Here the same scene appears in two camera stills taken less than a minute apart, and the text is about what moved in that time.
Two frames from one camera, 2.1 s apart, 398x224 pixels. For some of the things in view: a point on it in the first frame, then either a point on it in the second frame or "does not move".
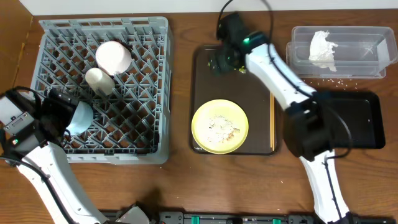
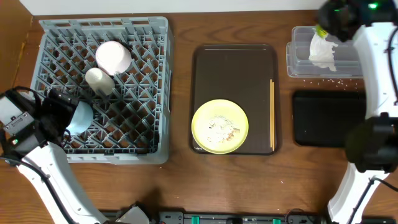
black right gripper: x=221 y=63 → x=329 y=23
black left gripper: x=63 y=111 does not move
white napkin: x=321 y=50 does not move
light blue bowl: x=83 y=119 does not move
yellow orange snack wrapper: x=242 y=69 → x=323 y=33
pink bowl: x=112 y=57 does not move
